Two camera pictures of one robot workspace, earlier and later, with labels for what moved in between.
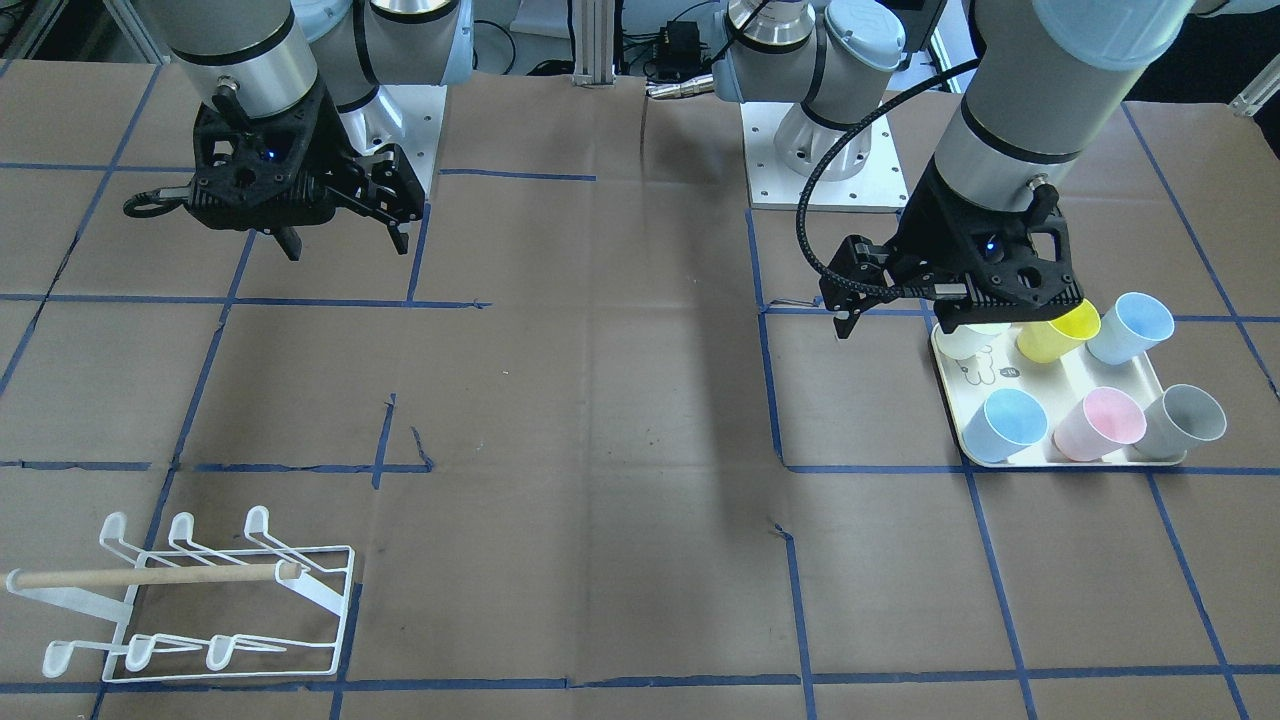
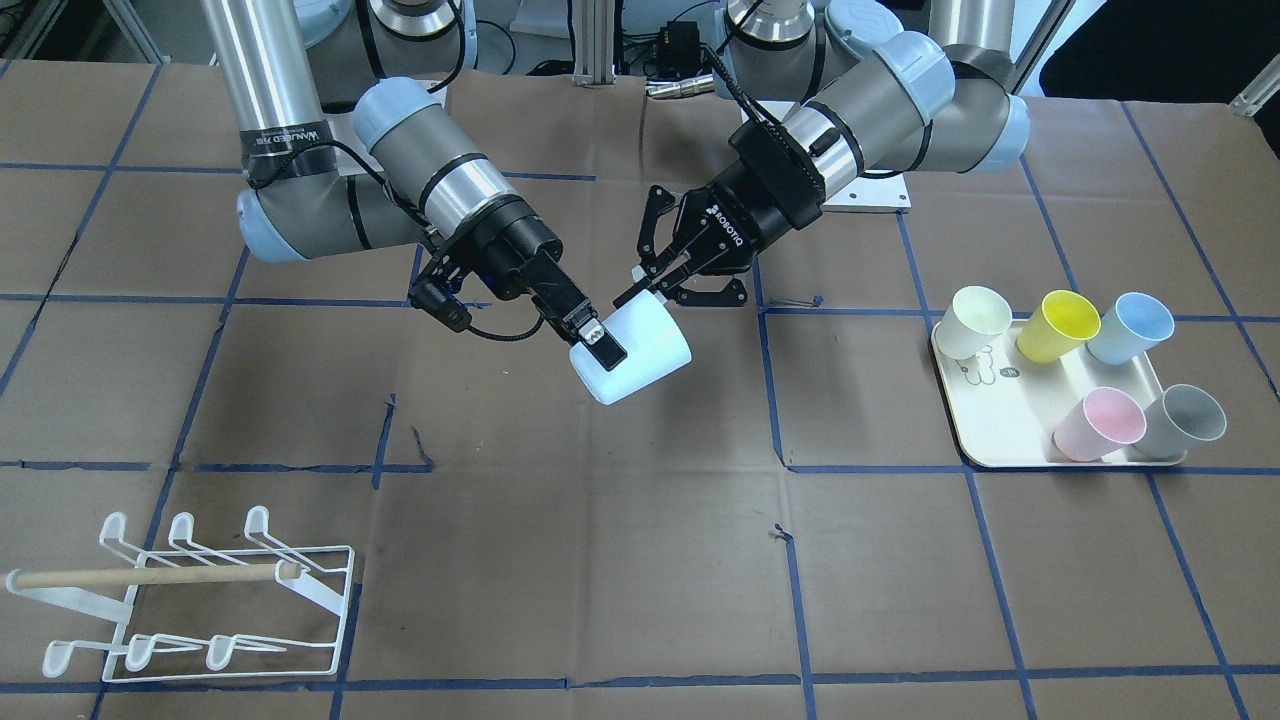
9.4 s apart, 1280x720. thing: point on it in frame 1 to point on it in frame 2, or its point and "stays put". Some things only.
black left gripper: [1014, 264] to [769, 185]
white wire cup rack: [192, 613] stays put
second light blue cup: [1129, 326] stays put
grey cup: [1182, 418] stays put
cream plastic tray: [1017, 412] stays put
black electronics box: [678, 50] stays put
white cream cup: [967, 338] stays put
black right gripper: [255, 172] to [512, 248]
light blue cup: [1008, 421] to [654, 342]
